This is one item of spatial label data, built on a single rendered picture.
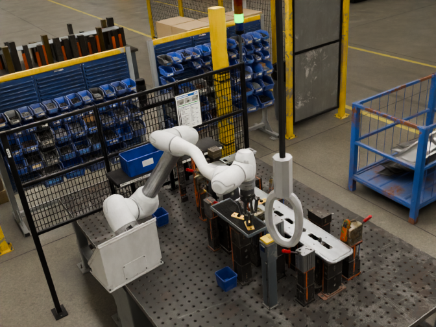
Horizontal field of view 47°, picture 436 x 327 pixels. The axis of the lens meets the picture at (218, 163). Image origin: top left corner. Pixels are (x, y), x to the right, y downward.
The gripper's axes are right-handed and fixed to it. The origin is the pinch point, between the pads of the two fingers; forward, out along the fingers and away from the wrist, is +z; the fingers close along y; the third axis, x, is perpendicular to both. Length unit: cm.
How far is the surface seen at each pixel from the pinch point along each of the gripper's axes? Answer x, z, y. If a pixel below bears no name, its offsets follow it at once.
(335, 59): 355, 38, 202
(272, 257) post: -17.0, 14.4, 7.4
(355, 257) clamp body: -5, 37, 60
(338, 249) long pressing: -14, 20, 45
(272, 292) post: -16.6, 38.9, 6.7
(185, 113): 140, -8, -14
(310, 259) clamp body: -19.2, 18.8, 27.6
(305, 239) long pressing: -0.6, 20.1, 31.9
